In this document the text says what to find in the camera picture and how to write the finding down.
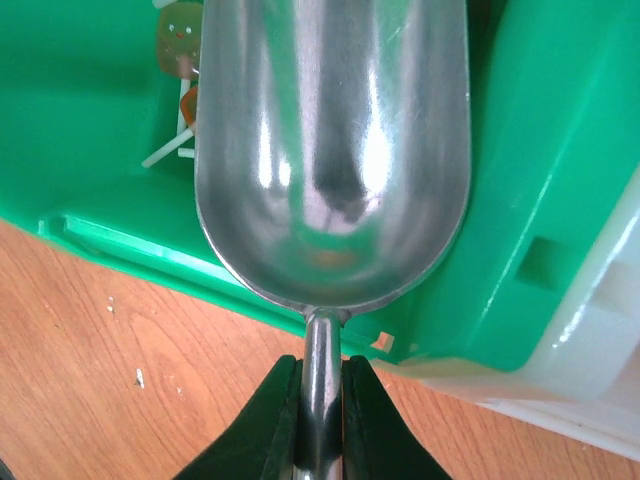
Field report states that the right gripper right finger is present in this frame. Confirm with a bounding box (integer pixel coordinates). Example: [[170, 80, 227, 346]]
[[342, 356, 450, 480]]

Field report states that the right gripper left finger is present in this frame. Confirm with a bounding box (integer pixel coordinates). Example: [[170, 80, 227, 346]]
[[176, 355, 302, 479]]

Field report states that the white candy bin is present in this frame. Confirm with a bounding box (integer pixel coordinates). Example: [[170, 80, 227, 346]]
[[372, 174, 639, 460]]

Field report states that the metal scoop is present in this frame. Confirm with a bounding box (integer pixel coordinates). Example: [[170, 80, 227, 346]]
[[195, 1, 471, 479]]

